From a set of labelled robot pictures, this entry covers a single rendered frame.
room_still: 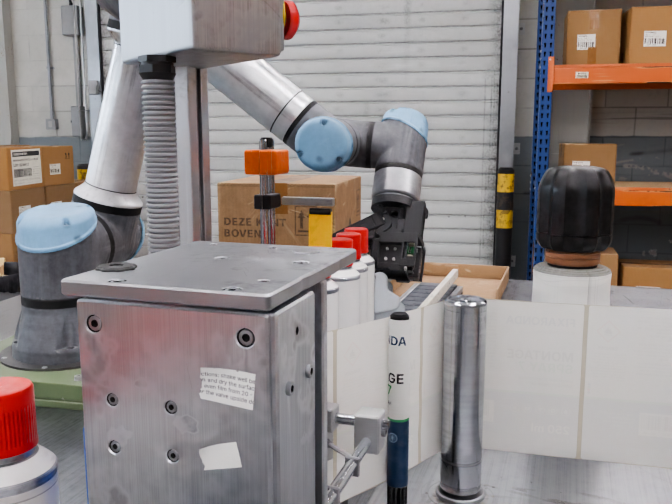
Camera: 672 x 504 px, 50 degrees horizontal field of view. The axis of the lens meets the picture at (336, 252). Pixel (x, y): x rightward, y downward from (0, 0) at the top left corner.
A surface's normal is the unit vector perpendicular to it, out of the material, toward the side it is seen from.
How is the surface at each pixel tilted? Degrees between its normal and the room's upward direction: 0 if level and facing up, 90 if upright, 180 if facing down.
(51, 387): 90
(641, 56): 91
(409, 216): 60
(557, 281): 92
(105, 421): 90
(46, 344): 73
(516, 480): 0
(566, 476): 0
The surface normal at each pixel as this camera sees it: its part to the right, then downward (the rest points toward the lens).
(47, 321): 0.06, -0.13
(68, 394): -0.22, 0.15
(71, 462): 0.00, -0.99
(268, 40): 0.60, 0.13
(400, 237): -0.27, -0.36
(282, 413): 0.95, 0.05
